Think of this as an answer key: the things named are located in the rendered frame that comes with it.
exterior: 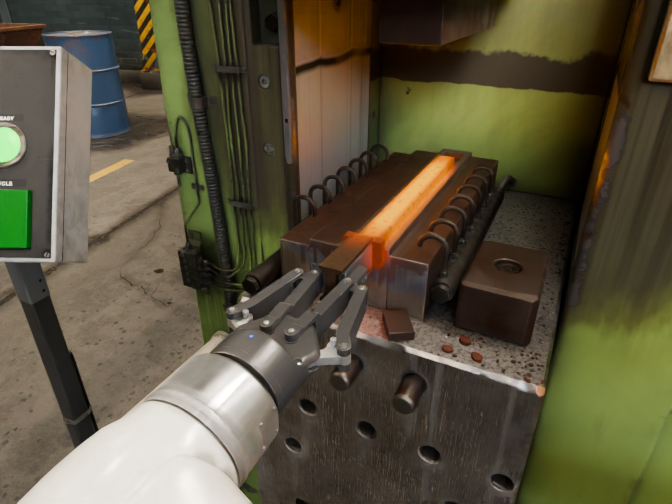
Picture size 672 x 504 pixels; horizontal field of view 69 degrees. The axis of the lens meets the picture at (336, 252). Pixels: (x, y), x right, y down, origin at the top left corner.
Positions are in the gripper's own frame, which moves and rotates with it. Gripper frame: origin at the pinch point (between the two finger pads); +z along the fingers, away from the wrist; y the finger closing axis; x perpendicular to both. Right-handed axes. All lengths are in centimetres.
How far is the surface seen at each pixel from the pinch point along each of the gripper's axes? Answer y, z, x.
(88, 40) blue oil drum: -379, 271, -26
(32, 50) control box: -45.6, 1.5, 19.9
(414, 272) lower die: 6.0, 5.2, -2.1
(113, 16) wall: -594, 489, -31
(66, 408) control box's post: -57, -7, -44
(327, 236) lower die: -6.1, 6.7, -0.9
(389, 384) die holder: 5.9, -1.3, -14.1
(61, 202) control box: -38.5, -5.6, 2.8
